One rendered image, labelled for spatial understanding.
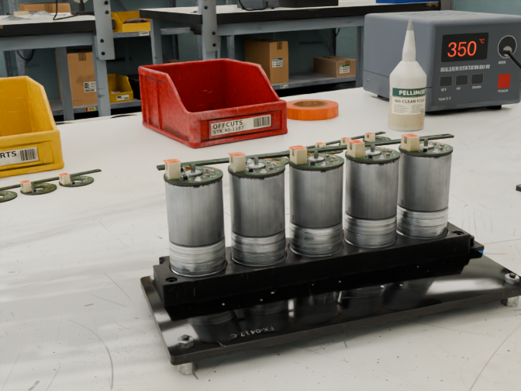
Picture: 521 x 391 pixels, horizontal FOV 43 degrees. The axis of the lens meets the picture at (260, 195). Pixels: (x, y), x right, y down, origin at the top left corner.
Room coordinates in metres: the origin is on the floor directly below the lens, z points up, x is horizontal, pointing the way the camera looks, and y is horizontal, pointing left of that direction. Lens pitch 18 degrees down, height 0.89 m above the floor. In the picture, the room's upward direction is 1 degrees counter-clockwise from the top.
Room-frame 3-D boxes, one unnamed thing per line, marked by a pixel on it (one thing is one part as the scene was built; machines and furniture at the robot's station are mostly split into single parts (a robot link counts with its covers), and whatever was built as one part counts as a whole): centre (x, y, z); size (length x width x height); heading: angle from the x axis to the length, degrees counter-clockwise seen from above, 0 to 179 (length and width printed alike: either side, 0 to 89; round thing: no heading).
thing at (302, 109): (0.69, -0.05, 0.76); 0.06 x 0.06 x 0.01
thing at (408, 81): (0.62, -0.14, 0.80); 0.03 x 0.03 x 0.10
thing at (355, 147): (0.29, -0.04, 0.82); 0.01 x 0.01 x 0.01; 19
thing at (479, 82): (0.75, -0.20, 0.80); 0.15 x 0.12 x 0.10; 17
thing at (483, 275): (0.27, -0.03, 0.76); 0.16 x 0.07 x 0.01; 109
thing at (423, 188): (0.30, -0.08, 0.79); 0.02 x 0.02 x 0.05
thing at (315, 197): (0.29, -0.03, 0.79); 0.02 x 0.02 x 0.05
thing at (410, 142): (0.30, -0.07, 0.82); 0.01 x 0.01 x 0.01; 19
